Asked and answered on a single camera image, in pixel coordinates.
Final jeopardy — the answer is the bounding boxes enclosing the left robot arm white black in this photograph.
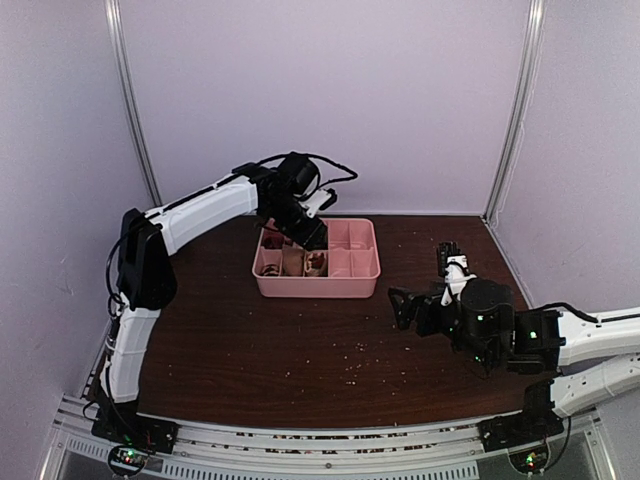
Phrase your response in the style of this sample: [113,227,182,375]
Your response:
[92,152,358,454]

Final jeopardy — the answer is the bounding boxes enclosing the striped beige green sock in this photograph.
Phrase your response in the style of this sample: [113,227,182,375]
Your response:
[303,251,328,278]

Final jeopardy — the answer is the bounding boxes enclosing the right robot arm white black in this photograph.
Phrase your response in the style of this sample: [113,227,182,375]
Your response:
[388,278,639,451]

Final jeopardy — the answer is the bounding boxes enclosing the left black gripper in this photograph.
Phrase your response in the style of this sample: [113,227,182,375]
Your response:
[265,196,327,252]

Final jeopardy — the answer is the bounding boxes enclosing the right aluminium frame post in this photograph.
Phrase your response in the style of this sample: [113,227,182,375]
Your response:
[483,0,546,226]

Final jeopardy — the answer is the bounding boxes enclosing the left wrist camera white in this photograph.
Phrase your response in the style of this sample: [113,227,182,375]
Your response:
[300,188,338,218]

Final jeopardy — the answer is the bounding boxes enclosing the rolled socks in box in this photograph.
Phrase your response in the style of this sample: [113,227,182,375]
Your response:
[258,220,305,277]

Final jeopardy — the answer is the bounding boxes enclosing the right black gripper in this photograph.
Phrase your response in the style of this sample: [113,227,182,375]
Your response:
[389,283,495,369]

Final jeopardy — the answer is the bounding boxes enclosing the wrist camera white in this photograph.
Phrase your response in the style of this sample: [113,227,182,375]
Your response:
[437,242,476,307]
[300,188,338,218]

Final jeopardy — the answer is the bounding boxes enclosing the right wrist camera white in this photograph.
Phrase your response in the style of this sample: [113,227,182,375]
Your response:
[437,242,476,307]

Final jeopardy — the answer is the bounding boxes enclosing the left aluminium frame post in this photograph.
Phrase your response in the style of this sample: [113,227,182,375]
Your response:
[104,0,162,207]

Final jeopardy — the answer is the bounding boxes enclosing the aluminium frame post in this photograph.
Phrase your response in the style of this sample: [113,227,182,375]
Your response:
[104,0,162,207]
[483,0,546,226]

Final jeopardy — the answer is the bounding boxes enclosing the pink divided organizer box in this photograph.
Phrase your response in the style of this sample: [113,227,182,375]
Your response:
[252,218,381,299]

